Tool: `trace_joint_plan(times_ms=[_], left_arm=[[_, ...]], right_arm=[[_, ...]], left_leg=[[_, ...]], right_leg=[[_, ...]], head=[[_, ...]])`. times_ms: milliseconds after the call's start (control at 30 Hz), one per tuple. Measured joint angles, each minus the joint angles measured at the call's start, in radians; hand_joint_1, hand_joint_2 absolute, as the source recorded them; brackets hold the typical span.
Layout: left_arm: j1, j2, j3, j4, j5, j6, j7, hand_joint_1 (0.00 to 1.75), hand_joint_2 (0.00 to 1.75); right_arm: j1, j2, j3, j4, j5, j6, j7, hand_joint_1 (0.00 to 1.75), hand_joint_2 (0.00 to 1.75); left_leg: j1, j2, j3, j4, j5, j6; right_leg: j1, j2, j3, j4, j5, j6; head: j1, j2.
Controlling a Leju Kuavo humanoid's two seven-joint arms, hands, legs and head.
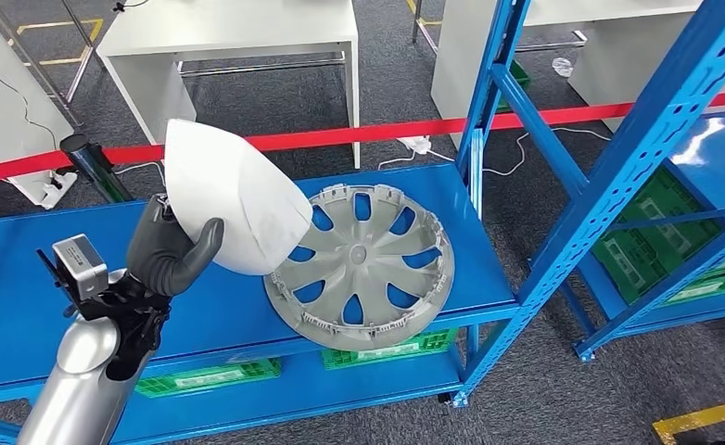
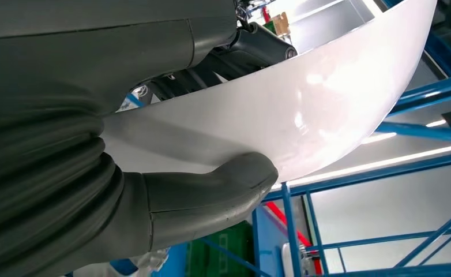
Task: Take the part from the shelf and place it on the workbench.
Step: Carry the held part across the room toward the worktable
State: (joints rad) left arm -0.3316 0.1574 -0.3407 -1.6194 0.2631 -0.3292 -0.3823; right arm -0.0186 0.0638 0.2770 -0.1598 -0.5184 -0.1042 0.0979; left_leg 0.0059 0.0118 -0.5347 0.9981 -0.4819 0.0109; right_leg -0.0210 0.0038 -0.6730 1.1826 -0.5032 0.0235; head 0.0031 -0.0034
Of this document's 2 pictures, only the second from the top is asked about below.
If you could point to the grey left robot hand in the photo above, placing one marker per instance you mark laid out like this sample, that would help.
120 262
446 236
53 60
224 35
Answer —
76 49

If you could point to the blue metal shelf rack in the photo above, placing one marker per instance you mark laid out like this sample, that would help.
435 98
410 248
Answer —
420 132

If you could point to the brown cardboard box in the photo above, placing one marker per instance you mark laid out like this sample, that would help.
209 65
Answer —
281 23

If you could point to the green plastic crate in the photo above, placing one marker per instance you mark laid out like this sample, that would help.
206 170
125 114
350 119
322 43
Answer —
225 252

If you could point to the red barrier tape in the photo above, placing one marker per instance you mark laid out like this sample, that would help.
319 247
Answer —
286 221

